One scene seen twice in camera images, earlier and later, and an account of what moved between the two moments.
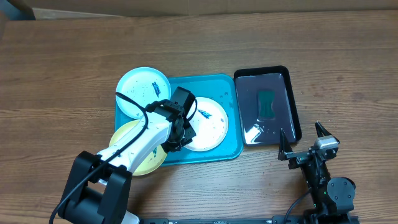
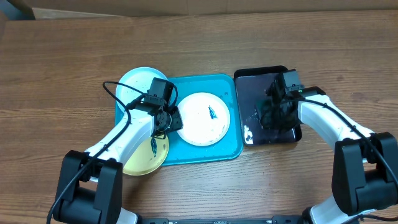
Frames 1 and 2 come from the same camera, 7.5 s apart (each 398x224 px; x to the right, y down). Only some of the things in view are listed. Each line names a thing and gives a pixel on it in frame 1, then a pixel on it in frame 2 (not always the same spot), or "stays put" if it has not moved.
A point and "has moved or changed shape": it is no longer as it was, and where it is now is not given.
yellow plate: [151, 163] stays put
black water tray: [267, 104] stays put
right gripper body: [298, 159] to [281, 120]
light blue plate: [143, 85] stays put
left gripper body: [177, 140] to [173, 121]
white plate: [211, 124] has moved or changed shape
